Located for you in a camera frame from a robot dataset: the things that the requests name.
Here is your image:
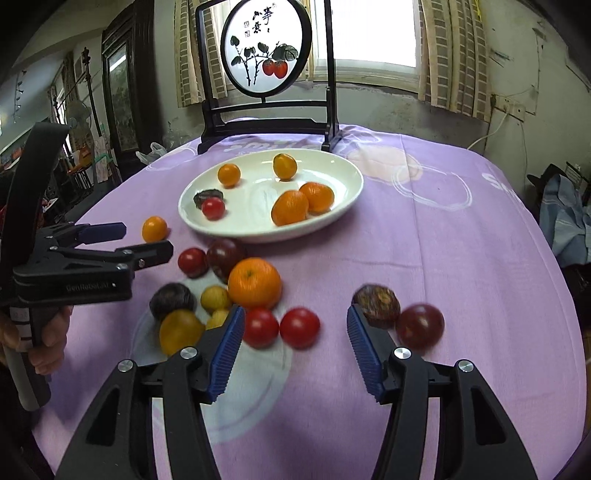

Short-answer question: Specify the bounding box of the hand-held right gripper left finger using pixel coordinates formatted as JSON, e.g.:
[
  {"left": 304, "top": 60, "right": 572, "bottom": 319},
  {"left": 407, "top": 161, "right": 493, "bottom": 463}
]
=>
[{"left": 55, "top": 305, "right": 246, "bottom": 480}]

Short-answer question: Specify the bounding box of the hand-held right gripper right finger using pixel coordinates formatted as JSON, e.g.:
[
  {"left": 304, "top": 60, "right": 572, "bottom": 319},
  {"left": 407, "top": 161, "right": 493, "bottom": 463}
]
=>
[{"left": 346, "top": 305, "right": 539, "bottom": 480}]

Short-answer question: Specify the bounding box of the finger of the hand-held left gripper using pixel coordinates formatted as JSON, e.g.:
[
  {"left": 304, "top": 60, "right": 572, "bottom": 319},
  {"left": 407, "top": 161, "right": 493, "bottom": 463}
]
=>
[
  {"left": 48, "top": 239, "right": 175, "bottom": 278},
  {"left": 38, "top": 222, "right": 128, "bottom": 250}
]

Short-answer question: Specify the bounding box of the small orange tomato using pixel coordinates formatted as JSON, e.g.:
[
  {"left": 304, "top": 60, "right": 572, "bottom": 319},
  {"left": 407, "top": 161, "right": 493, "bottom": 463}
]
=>
[
  {"left": 141, "top": 216, "right": 169, "bottom": 243},
  {"left": 217, "top": 163, "right": 242, "bottom": 188}
]

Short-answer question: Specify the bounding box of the red cherry tomato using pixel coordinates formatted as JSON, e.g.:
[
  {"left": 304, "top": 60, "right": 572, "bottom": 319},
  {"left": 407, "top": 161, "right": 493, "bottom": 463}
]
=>
[
  {"left": 279, "top": 307, "right": 321, "bottom": 349},
  {"left": 242, "top": 308, "right": 280, "bottom": 348},
  {"left": 178, "top": 247, "right": 208, "bottom": 278},
  {"left": 201, "top": 198, "right": 226, "bottom": 221}
]

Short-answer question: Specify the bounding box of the dark purple passion fruit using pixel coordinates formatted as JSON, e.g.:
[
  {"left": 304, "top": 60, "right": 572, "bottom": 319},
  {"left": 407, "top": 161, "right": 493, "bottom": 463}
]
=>
[{"left": 149, "top": 282, "right": 197, "bottom": 322}]

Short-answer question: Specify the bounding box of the large yellow tomato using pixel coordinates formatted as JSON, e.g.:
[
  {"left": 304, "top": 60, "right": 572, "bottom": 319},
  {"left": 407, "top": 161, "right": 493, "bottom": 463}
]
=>
[{"left": 159, "top": 309, "right": 206, "bottom": 357}]

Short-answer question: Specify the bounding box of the speckled brown passion fruit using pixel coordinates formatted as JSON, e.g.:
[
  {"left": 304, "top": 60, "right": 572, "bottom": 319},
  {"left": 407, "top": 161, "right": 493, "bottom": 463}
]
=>
[{"left": 352, "top": 284, "right": 402, "bottom": 329}]

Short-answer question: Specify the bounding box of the dark red tomato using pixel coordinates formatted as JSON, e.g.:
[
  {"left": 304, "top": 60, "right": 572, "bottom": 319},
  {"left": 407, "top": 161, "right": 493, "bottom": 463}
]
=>
[{"left": 395, "top": 303, "right": 445, "bottom": 350}]

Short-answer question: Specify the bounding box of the dark purple tomato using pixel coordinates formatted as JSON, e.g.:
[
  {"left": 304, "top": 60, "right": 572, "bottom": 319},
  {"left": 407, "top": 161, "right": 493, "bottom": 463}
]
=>
[{"left": 206, "top": 238, "right": 247, "bottom": 283}]

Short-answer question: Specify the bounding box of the large orange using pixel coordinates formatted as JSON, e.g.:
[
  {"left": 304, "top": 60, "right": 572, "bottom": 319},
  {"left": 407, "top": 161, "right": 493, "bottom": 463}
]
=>
[{"left": 228, "top": 257, "right": 282, "bottom": 311}]

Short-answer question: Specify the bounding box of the white oval plate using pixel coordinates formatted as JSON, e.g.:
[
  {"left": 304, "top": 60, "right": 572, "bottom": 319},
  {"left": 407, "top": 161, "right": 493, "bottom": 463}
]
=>
[{"left": 178, "top": 148, "right": 365, "bottom": 244}]

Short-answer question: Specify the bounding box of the person's left hand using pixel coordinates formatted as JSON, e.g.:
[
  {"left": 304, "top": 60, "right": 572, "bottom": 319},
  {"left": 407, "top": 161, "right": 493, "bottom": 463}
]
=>
[{"left": 0, "top": 305, "right": 74, "bottom": 377}]

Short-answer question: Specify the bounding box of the dark wrinkled passion fruit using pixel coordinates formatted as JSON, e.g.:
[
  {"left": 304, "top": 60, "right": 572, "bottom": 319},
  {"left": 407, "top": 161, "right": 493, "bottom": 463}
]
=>
[{"left": 192, "top": 188, "right": 226, "bottom": 210}]

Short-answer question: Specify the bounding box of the white plastic bag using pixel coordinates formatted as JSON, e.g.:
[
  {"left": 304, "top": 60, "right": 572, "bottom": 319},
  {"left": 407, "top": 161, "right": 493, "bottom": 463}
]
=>
[{"left": 135, "top": 142, "right": 167, "bottom": 164}]

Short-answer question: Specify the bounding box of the white standing fan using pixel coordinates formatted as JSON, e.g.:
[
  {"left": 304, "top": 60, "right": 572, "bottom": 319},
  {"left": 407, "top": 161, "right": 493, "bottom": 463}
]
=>
[{"left": 67, "top": 99, "right": 90, "bottom": 132}]

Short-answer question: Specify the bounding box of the purple printed tablecloth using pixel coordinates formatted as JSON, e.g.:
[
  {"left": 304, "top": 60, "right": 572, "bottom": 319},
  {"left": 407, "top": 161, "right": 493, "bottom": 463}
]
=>
[{"left": 32, "top": 117, "right": 585, "bottom": 480}]

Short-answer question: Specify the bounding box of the orange mandarin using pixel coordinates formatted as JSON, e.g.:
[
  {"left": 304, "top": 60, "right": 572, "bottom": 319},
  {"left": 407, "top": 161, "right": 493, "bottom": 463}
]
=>
[
  {"left": 298, "top": 182, "right": 335, "bottom": 214},
  {"left": 270, "top": 189, "right": 310, "bottom": 227}
]

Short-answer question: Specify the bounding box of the yellow-orange tomato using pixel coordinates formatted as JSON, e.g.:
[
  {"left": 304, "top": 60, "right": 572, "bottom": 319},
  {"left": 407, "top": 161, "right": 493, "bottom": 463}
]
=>
[{"left": 272, "top": 153, "right": 297, "bottom": 181}]

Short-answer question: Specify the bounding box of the dark wooden cabinet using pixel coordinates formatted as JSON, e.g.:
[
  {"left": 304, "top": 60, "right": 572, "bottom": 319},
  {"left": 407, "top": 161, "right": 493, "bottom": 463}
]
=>
[{"left": 100, "top": 0, "right": 164, "bottom": 155}]

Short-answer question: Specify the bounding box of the beige checked curtain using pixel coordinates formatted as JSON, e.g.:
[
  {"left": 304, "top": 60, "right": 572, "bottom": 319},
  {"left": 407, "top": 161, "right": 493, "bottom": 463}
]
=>
[
  {"left": 174, "top": 0, "right": 232, "bottom": 108},
  {"left": 418, "top": 0, "right": 492, "bottom": 121}
]

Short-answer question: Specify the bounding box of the round painted table screen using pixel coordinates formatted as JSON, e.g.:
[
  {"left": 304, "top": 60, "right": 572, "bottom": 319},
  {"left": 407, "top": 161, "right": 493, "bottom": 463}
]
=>
[{"left": 195, "top": 0, "right": 343, "bottom": 155}]

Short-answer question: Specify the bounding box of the blue cloth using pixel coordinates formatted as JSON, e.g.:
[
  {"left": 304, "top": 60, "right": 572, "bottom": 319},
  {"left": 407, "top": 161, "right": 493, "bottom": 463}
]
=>
[{"left": 538, "top": 175, "right": 591, "bottom": 268}]

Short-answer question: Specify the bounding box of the black hat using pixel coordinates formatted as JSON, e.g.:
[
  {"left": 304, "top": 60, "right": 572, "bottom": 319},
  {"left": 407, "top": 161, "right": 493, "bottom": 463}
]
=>
[{"left": 526, "top": 164, "right": 571, "bottom": 188}]

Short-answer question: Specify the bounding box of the window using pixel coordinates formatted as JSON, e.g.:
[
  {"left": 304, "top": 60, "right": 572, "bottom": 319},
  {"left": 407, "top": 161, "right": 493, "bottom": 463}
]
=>
[{"left": 305, "top": 0, "right": 426, "bottom": 93}]

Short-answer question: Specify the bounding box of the white cable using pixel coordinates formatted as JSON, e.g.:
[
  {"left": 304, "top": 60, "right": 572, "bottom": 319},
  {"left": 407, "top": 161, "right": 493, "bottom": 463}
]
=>
[{"left": 466, "top": 108, "right": 509, "bottom": 152}]

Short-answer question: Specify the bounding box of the white wall socket strip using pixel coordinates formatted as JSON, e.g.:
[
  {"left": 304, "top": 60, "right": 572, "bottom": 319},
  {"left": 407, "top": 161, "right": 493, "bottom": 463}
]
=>
[{"left": 490, "top": 93, "right": 527, "bottom": 121}]

